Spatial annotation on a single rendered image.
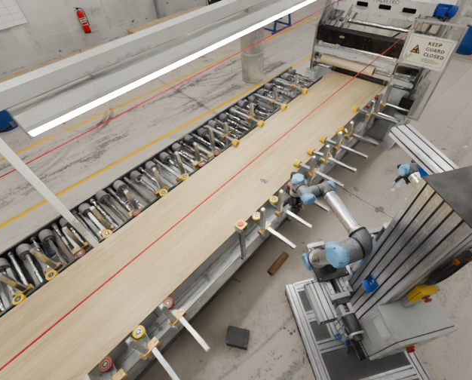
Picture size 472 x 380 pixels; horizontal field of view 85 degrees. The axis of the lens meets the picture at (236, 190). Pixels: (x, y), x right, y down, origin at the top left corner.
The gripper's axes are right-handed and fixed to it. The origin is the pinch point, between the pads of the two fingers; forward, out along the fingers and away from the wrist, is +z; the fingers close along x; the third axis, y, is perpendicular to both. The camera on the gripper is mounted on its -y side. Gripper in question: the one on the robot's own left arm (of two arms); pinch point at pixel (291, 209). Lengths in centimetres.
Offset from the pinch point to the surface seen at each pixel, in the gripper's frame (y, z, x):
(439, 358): 100, 132, 112
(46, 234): -64, 46, -210
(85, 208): -85, 46, -177
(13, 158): -35, -59, -157
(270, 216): -44, 70, 1
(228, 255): -11, 70, -49
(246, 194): -56, 42, -20
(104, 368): 58, 41, -142
